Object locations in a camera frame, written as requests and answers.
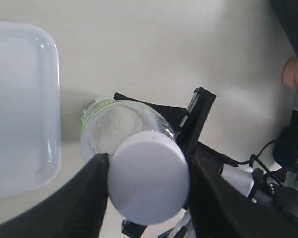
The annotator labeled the clear plastic water bottle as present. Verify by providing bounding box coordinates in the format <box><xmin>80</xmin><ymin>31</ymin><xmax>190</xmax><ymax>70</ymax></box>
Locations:
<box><xmin>81</xmin><ymin>97</ymin><xmax>175</xmax><ymax>161</ymax></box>

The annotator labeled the white rectangular plastic tray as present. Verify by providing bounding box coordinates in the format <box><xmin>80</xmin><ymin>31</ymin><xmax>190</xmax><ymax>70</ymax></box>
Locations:
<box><xmin>0</xmin><ymin>21</ymin><xmax>61</xmax><ymax>199</ymax></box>

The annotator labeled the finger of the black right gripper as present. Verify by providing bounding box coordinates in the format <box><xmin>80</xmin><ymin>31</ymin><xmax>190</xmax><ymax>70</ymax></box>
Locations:
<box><xmin>121</xmin><ymin>208</ymin><xmax>189</xmax><ymax>238</ymax></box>
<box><xmin>113</xmin><ymin>92</ymin><xmax>186</xmax><ymax>131</ymax></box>

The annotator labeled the person hand at edge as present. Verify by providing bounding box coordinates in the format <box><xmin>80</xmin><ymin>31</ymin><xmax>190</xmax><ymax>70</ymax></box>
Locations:
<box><xmin>282</xmin><ymin>57</ymin><xmax>298</xmax><ymax>89</ymax></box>

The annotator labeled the white bottle cap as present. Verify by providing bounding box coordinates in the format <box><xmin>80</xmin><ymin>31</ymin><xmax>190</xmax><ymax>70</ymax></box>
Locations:
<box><xmin>107</xmin><ymin>131</ymin><xmax>190</xmax><ymax>225</ymax></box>

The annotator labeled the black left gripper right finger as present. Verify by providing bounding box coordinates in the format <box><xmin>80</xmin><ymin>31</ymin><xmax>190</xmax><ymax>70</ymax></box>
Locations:
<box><xmin>188</xmin><ymin>156</ymin><xmax>298</xmax><ymax>238</ymax></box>

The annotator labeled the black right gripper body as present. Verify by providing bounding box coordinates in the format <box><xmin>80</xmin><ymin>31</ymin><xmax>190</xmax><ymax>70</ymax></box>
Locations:
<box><xmin>158</xmin><ymin>87</ymin><xmax>254</xmax><ymax>238</ymax></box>

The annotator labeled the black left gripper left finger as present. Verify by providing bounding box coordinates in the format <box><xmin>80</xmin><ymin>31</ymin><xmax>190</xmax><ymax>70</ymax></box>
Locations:
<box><xmin>0</xmin><ymin>154</ymin><xmax>109</xmax><ymax>238</ymax></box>

